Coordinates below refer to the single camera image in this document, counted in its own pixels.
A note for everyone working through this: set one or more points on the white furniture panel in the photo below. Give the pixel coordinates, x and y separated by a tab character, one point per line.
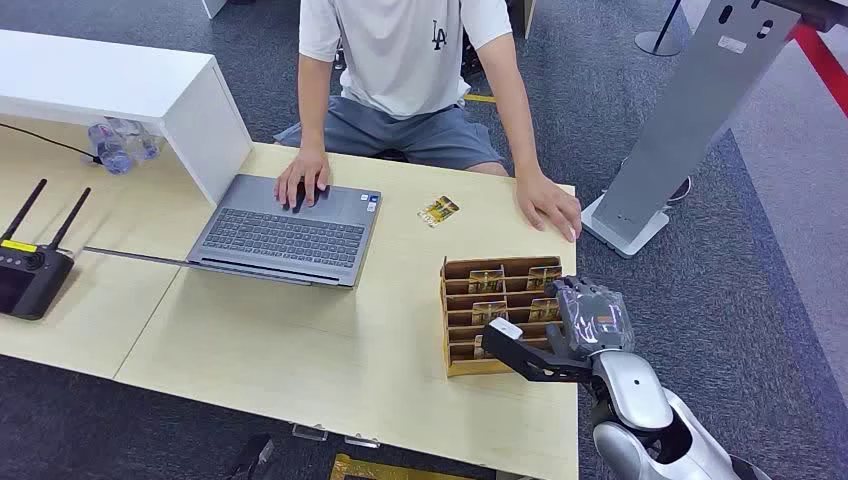
213	6

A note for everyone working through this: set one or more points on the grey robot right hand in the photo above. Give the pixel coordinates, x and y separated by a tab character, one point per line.
596	318

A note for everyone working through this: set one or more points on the clear plastic clip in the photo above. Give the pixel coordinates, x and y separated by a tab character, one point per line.
310	432
362	441

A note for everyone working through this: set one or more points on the person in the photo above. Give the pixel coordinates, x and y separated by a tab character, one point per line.
397	60

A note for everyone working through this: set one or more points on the person's right forearm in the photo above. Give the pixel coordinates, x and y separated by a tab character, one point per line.
313	112

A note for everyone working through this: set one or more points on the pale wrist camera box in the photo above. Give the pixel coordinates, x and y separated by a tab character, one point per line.
505	329

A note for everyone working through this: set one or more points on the yellow framed floor object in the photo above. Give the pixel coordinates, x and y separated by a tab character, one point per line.
371	472

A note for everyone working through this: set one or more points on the red barrier belt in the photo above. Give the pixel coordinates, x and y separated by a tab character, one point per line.
825	66

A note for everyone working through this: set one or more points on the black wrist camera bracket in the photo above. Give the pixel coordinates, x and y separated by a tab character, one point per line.
536	364

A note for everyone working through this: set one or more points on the person's left forearm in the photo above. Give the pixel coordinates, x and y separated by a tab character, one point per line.
510	112

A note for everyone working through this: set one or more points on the wooden furniture panel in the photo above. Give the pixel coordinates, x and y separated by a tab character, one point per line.
526	14

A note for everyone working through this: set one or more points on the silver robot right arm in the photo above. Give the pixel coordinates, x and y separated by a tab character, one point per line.
639	397

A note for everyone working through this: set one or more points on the grey stanchion post base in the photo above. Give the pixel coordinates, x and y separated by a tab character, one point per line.
657	43

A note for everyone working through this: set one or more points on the black remote controller with antennas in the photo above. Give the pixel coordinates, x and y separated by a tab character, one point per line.
30	278

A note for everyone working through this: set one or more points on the person's right hand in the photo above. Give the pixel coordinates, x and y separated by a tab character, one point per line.
303	173

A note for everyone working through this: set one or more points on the black round floor base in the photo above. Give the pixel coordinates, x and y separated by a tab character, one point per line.
681	191

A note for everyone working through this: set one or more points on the grey laptop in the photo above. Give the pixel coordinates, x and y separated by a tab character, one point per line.
285	235

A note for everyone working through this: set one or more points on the yellow floor tape strip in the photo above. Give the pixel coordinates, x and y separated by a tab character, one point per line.
480	98

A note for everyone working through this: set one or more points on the black device under desk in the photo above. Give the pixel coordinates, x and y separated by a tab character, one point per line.
250	457

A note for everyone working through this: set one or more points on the brown cardboard card holder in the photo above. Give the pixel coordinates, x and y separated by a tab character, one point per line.
464	368

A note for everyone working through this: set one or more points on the clear plastic water bottle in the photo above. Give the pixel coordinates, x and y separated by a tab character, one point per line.
111	154
142	142

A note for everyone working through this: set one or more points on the person's left hand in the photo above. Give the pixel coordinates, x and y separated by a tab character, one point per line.
544	199

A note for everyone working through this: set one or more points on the white desk riser shelf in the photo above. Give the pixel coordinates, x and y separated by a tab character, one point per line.
99	79

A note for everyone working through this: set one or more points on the grey kiosk stand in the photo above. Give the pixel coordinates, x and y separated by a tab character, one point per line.
689	112

